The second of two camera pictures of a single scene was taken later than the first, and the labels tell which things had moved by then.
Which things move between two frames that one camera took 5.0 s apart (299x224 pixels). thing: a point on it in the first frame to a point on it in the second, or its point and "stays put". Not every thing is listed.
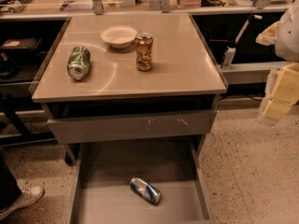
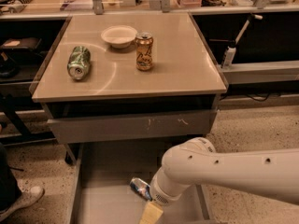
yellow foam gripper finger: [285, 93] to [151, 214]
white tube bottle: [229, 56] stays put
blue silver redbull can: [146, 189] stays put
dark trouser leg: [9, 191] stays put
